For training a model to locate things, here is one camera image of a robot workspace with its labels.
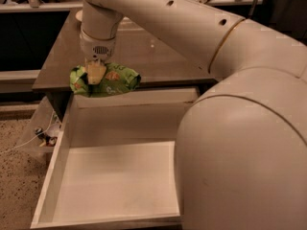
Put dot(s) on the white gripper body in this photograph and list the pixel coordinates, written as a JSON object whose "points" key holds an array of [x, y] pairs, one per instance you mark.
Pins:
{"points": [[97, 49]]}

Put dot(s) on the grey drawer cabinet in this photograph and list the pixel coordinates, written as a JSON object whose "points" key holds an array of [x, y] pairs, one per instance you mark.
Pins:
{"points": [[158, 64]]}

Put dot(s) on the open white drawer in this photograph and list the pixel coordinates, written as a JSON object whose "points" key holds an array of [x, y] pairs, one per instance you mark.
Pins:
{"points": [[113, 165]]}

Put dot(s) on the clear plastic bin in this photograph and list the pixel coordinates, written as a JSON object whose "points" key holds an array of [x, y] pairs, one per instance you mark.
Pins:
{"points": [[42, 132]]}

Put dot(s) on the white ceramic bowl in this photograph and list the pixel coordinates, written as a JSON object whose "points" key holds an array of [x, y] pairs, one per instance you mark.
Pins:
{"points": [[79, 15]]}

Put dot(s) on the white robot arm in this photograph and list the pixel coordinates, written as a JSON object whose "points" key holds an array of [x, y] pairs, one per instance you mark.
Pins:
{"points": [[241, 153]]}

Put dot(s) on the metal tripod pole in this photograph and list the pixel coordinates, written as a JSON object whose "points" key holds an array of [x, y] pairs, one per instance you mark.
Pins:
{"points": [[252, 9]]}

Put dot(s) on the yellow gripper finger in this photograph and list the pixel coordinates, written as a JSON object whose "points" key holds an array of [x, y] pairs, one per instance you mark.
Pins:
{"points": [[95, 70]]}

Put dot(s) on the green chip bag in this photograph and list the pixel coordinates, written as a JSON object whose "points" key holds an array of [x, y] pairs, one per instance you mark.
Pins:
{"points": [[117, 80]]}

